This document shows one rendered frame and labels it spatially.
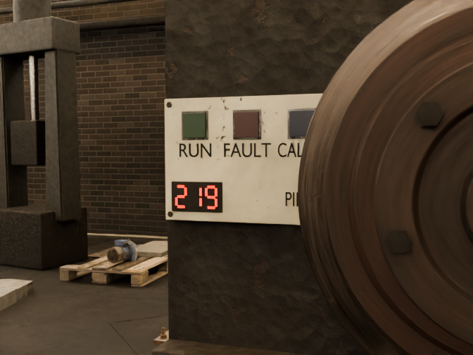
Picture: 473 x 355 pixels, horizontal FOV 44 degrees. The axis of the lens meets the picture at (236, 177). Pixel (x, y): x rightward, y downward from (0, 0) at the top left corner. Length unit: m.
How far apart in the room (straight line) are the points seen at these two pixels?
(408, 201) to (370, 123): 0.10
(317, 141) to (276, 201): 0.18
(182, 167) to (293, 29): 0.25
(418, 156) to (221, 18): 0.42
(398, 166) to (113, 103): 7.42
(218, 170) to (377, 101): 0.29
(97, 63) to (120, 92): 0.53
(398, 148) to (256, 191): 0.31
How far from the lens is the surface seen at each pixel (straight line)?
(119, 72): 7.91
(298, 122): 0.81
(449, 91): 0.58
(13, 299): 4.81
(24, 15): 6.29
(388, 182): 0.58
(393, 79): 0.65
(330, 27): 0.84
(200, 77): 0.89
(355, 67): 0.67
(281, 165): 0.82
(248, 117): 0.83
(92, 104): 8.09
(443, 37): 0.65
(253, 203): 0.83
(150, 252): 5.58
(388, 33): 0.67
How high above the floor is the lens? 1.17
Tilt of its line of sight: 3 degrees down
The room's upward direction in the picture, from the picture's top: straight up
